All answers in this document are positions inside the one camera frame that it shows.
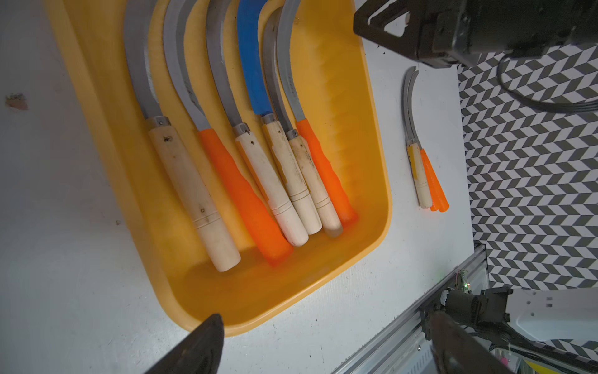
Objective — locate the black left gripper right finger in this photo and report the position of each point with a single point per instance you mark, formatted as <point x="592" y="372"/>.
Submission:
<point x="455" y="351"/>

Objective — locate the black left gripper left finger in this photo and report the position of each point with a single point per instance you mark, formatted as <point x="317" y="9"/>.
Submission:
<point x="200" y="352"/>

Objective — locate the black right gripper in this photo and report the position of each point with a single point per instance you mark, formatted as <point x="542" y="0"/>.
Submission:
<point x="459" y="32"/>

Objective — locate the yellow plastic storage tray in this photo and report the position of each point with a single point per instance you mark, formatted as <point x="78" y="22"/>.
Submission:
<point x="331" y="76"/>

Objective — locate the sickle with orange handle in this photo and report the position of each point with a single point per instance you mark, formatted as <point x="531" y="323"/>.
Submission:
<point x="440" y="203"/>
<point x="332" y="202"/>
<point x="261" y="226"/>

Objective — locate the sickle with wooden handle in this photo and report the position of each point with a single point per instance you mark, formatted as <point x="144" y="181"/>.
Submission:
<point x="413" y="147"/>
<point x="280" y="86"/>
<point x="171" y="150"/>
<point x="255" y="158"/>

